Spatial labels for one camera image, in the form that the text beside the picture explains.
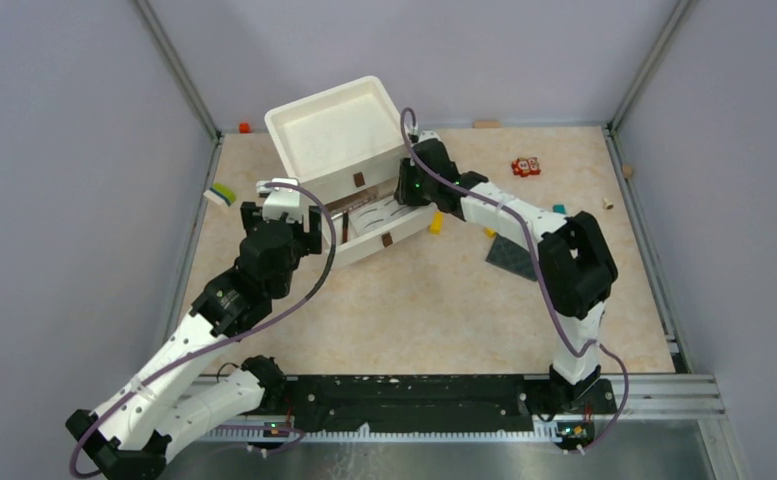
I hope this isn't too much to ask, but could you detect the wooden block at wall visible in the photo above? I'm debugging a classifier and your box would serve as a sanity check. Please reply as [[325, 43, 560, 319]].
[[472, 120, 502, 129]]

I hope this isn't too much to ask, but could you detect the white false eyelash card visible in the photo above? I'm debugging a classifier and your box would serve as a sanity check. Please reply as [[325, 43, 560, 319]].
[[349, 197, 416, 236]]

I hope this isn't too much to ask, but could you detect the yellow rectangular toy block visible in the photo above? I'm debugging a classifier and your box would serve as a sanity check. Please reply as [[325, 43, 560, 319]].
[[428, 212, 444, 235]]

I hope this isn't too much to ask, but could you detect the brown eyeshadow palette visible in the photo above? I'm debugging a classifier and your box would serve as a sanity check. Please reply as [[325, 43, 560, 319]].
[[326, 187, 379, 215]]

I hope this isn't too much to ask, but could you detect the dark green building baseplate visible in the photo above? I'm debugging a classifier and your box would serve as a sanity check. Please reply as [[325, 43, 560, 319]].
[[485, 236, 537, 282]]

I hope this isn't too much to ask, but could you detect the green blue white toy block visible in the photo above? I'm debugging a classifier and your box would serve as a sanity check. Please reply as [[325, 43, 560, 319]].
[[203, 183, 237, 208]]

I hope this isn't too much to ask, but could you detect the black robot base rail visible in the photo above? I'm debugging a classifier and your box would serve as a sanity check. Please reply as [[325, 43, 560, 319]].
[[254, 374, 617, 434]]

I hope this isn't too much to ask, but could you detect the white plastic drawer organizer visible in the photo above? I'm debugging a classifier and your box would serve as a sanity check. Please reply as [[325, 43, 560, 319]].
[[264, 76, 435, 267]]

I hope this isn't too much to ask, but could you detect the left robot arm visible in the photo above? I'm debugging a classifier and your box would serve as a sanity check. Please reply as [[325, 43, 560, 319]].
[[65, 200, 338, 479]]

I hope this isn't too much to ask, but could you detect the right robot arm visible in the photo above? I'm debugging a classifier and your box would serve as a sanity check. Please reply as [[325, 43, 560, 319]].
[[395, 136, 618, 412]]

